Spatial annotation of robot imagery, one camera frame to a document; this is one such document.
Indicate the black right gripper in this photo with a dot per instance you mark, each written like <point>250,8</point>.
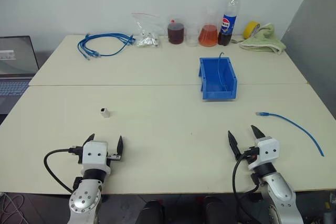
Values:
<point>252,153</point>

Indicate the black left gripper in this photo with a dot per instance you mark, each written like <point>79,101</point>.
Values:
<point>80,154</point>

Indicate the small white connector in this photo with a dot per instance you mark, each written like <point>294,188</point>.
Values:
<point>104,112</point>

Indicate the blue plastic storage bin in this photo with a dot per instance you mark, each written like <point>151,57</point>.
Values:
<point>210,87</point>

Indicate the dark rounded shape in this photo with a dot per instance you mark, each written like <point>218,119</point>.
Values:
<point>153,213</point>

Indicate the green towel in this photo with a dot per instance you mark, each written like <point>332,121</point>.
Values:
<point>265,40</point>

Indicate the yellow tape roll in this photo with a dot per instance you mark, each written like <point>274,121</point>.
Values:
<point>249,30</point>

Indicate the flask of orange liquid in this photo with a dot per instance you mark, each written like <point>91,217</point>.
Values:
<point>208,36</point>

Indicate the clear bag of connectors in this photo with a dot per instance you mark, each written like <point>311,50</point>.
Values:
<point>147,39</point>

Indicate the empty glass beaker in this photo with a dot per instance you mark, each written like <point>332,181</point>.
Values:
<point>192,39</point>

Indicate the cola bottle with blue cap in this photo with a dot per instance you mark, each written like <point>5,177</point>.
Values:
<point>228,24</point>

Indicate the grey laptop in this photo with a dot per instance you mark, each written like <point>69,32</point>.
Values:
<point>15,58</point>

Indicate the cup of dark red liquid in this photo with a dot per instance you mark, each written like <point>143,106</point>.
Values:
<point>176,33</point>

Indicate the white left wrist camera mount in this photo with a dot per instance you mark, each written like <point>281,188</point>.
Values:
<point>95,154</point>

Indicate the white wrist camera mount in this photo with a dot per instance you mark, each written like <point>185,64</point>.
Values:
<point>267,150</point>
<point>95,154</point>

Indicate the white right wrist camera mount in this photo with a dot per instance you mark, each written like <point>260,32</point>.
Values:
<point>267,150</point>

